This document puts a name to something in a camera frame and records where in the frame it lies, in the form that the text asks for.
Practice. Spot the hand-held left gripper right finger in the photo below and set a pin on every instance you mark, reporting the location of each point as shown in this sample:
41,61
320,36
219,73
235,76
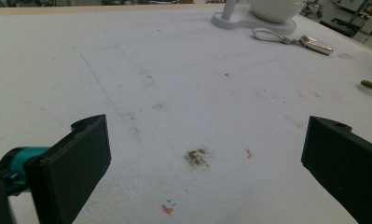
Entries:
345,165

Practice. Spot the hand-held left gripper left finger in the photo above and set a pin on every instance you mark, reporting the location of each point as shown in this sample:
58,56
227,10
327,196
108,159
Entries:
68,168

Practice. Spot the white foam mat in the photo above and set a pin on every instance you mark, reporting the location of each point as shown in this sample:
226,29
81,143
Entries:
174,93

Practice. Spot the wooden table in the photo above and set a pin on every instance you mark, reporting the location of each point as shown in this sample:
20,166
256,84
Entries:
81,10

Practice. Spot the white bowl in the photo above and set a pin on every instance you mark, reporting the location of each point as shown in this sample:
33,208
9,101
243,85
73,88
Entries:
275,9

